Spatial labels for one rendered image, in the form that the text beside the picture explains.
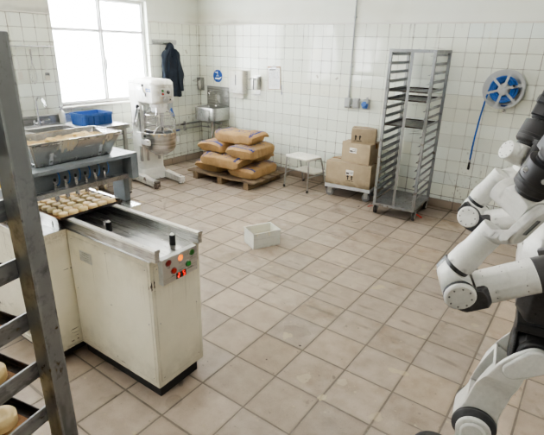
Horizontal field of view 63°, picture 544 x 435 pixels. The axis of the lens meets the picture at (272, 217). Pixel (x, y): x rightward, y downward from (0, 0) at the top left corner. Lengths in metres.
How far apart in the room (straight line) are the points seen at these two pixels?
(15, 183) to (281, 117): 6.12
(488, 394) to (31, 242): 1.46
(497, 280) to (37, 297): 1.01
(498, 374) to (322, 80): 5.12
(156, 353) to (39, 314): 1.75
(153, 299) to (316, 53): 4.68
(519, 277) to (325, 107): 5.23
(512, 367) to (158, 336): 1.61
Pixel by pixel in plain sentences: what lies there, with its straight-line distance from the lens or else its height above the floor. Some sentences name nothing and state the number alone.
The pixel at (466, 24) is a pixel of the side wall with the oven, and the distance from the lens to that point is 5.61.
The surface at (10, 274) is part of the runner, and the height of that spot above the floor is 1.50.
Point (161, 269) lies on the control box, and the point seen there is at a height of 0.79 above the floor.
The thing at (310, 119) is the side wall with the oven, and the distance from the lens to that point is 6.41.
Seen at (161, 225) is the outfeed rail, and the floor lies 0.87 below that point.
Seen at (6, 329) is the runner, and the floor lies 1.42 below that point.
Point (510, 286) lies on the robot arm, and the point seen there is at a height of 1.27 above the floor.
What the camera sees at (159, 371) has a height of 0.20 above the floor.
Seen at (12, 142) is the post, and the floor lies 1.69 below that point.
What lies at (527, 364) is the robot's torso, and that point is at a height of 0.93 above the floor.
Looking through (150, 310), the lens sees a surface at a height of 0.57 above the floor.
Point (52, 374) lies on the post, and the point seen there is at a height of 1.32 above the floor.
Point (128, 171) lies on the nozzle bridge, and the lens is 2.93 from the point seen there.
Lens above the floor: 1.81
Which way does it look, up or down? 21 degrees down
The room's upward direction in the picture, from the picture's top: 1 degrees clockwise
